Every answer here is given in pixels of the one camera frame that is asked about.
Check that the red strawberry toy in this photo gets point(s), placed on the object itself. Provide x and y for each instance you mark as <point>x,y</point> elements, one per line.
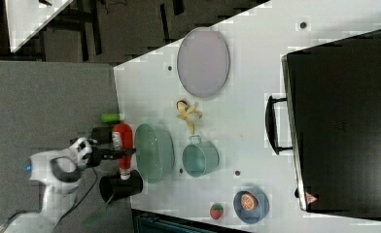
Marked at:
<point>216,211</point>

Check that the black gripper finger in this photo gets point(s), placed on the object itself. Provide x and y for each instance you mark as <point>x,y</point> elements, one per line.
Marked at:
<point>118,154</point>

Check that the black oven with steel trim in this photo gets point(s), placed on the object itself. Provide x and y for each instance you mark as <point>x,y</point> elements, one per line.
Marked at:
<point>333,96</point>

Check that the orange slice toy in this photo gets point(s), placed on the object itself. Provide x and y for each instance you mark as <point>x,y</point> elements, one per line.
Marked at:
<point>248,201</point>

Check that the green strainer bowl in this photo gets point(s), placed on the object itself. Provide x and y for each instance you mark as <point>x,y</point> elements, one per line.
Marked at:
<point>154,153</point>

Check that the green cylinder clamp knob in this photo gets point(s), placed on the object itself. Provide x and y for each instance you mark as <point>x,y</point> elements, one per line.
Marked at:
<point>110,118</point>

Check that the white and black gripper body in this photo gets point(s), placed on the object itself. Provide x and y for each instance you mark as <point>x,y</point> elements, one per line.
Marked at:
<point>88,153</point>

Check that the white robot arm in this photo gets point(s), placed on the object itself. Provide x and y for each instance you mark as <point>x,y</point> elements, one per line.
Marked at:
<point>60,171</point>

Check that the blue bowl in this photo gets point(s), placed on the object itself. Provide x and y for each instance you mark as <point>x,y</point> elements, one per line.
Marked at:
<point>256,215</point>

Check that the green metal pot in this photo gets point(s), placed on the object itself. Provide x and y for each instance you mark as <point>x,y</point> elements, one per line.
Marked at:
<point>200,157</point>

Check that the white background table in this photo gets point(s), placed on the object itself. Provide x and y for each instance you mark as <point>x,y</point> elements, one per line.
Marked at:
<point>25,18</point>

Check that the red ketchup bottle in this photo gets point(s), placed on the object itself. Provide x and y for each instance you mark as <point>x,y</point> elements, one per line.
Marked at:
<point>122,137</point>

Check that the dark teal bin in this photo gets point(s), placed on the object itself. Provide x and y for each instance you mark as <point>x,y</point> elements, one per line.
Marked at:
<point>147,222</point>

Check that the round lilac plate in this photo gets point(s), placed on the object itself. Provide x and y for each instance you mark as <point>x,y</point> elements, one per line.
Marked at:
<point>203,62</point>

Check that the peeled toy banana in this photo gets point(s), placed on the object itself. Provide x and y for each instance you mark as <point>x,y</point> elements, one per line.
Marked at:
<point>189,114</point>

